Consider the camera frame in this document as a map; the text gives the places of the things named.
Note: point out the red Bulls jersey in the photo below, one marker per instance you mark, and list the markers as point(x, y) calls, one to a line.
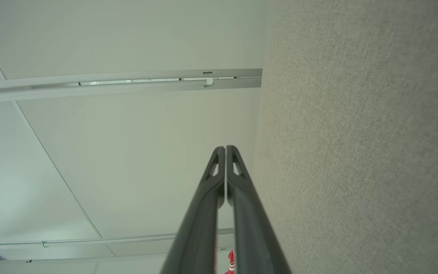
point(231, 262)

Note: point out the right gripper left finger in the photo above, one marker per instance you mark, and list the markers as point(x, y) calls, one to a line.
point(198, 228)

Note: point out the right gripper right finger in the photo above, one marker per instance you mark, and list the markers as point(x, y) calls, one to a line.
point(253, 236)

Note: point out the white aluminium rail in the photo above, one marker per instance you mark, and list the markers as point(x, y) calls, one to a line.
point(127, 239)
point(127, 88)

